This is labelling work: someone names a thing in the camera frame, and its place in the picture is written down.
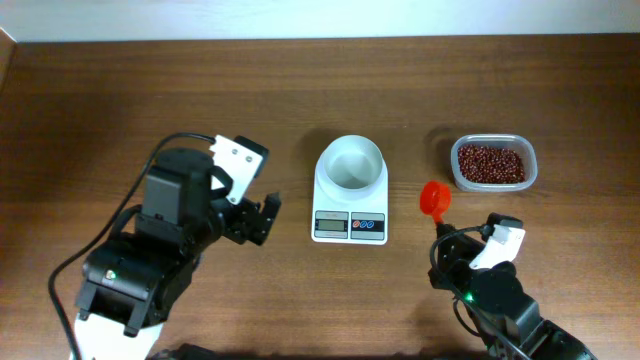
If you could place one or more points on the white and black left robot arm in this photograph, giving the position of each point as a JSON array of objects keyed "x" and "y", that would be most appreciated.
[{"x": 132, "y": 281}]

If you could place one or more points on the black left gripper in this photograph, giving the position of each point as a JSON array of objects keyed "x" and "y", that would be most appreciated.
[{"x": 243, "y": 216}]

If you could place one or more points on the clear plastic container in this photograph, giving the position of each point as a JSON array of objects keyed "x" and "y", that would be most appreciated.
[{"x": 508, "y": 141}]

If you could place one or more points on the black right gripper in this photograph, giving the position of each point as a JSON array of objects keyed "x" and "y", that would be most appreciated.
[{"x": 451, "y": 260}]

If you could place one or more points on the white digital kitchen scale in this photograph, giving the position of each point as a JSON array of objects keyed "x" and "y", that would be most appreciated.
[{"x": 359, "y": 217}]

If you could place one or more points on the white round bowl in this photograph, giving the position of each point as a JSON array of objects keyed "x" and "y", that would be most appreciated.
[{"x": 352, "y": 162}]

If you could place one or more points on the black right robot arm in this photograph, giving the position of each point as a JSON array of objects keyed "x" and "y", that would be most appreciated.
[{"x": 506, "y": 318}]

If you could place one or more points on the orange plastic measuring scoop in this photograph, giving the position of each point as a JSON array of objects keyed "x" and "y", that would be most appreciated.
[{"x": 435, "y": 200}]

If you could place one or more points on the red beans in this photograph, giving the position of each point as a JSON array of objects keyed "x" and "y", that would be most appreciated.
[{"x": 490, "y": 165}]

